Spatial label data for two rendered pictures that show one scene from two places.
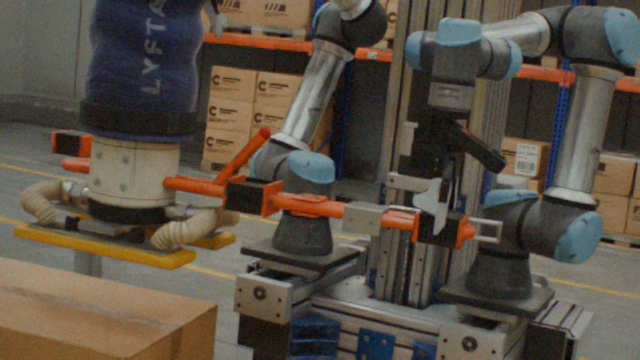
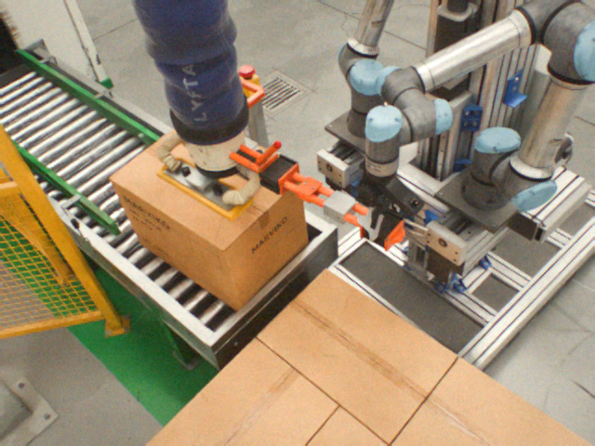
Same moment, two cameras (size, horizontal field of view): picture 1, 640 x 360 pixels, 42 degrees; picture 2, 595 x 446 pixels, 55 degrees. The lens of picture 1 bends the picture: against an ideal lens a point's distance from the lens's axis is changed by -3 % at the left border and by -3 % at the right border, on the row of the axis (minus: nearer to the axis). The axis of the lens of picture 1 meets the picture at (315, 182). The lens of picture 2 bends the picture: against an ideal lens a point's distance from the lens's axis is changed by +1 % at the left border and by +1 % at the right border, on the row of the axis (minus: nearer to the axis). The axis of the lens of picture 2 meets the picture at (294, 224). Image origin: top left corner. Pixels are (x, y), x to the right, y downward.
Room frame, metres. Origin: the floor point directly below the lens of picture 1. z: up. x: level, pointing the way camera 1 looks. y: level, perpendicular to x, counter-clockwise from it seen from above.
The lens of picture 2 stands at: (0.54, -0.48, 2.37)
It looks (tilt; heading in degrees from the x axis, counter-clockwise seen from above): 49 degrees down; 29
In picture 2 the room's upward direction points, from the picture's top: 8 degrees counter-clockwise
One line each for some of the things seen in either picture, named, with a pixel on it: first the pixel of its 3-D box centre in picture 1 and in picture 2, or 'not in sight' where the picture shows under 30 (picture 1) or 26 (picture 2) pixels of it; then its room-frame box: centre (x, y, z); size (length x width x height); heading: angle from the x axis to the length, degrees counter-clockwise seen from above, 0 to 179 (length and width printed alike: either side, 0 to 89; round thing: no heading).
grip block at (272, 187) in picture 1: (252, 195); (279, 174); (1.55, 0.11, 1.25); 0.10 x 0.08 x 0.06; 163
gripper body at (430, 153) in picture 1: (440, 144); (377, 184); (1.47, -0.20, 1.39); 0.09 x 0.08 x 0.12; 73
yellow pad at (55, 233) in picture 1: (103, 235); (202, 183); (1.54, 0.38, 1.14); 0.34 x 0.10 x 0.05; 73
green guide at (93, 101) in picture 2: not in sight; (103, 100); (2.36, 1.57, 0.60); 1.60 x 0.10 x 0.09; 70
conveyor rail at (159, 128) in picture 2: not in sight; (159, 136); (2.29, 1.22, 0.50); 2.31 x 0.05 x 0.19; 70
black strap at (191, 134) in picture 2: (139, 115); (210, 110); (1.63, 0.35, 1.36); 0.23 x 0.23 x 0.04
